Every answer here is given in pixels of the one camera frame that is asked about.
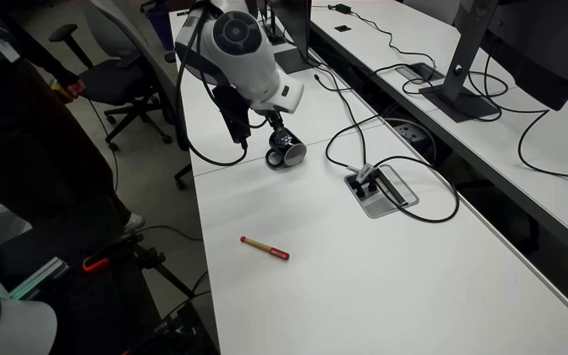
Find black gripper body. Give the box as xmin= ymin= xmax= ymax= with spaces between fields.
xmin=260 ymin=105 xmax=293 ymax=137

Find black mug white inside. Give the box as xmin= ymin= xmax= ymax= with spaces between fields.
xmin=264 ymin=129 xmax=309 ymax=170

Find white plug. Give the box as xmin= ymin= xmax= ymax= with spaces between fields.
xmin=352 ymin=164 xmax=378 ymax=188

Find thin black stand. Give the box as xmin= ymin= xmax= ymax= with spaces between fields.
xmin=254 ymin=0 xmax=287 ymax=48

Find red and tan marker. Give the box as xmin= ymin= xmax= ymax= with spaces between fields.
xmin=238 ymin=233 xmax=293 ymax=265

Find silver desk socket box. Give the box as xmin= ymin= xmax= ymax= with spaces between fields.
xmin=342 ymin=162 xmax=421 ymax=222
xmin=392 ymin=62 xmax=445 ymax=85

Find dark office chair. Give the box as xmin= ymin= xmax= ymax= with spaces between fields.
xmin=47 ymin=0 xmax=183 ymax=151

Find black tripod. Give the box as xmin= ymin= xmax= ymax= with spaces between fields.
xmin=116 ymin=239 xmax=200 ymax=304

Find monitor with silver stand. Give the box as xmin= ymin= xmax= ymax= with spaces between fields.
xmin=415 ymin=0 xmax=568 ymax=125

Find orange black clamp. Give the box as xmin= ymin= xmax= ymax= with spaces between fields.
xmin=78 ymin=253 xmax=116 ymax=277

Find person in dark clothes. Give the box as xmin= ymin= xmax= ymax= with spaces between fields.
xmin=0 ymin=0 xmax=147 ymax=233

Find aluminium extrusion bar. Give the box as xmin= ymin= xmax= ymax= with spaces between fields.
xmin=5 ymin=255 xmax=72 ymax=302

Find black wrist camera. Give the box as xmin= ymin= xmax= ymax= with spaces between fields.
xmin=212 ymin=84 xmax=254 ymax=147

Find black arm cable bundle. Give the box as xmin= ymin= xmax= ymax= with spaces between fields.
xmin=173 ymin=38 xmax=254 ymax=170

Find black monitor cable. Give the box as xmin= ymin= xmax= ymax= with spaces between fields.
xmin=311 ymin=68 xmax=372 ymax=174

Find black cable with adapter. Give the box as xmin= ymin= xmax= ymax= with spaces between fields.
xmin=325 ymin=3 xmax=431 ymax=68

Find looped black cable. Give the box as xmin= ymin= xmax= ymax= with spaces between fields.
xmin=323 ymin=115 xmax=463 ymax=227

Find black cable at silver stand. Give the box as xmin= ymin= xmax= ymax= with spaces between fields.
xmin=368 ymin=56 xmax=512 ymax=127

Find long black desk cable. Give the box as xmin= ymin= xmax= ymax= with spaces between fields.
xmin=514 ymin=107 xmax=568 ymax=188

